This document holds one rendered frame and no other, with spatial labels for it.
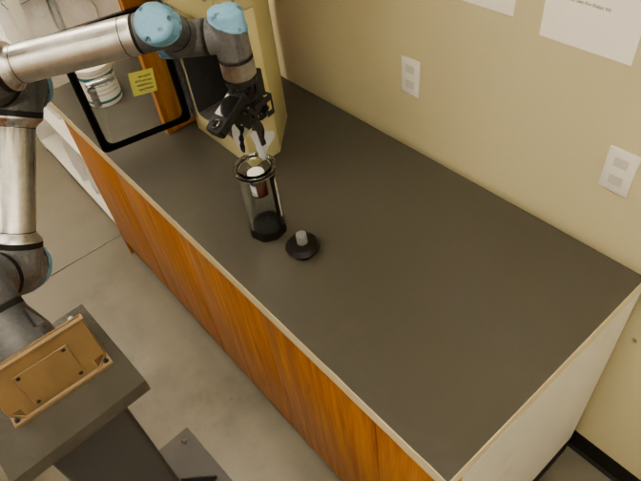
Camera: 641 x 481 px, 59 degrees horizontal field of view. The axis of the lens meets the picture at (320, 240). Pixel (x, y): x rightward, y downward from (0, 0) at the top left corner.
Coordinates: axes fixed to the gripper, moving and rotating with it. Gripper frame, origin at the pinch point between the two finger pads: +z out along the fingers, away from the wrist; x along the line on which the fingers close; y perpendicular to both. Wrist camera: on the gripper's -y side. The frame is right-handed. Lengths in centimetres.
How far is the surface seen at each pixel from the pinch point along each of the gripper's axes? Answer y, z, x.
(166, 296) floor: 7, 119, 89
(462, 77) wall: 49, -2, -32
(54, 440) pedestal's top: -72, 26, 2
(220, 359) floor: -5, 120, 43
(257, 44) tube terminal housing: 28.4, -11.0, 18.6
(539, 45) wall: 44, -17, -52
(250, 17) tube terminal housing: 28.0, -18.7, 18.7
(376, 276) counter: 0.0, 26.3, -34.1
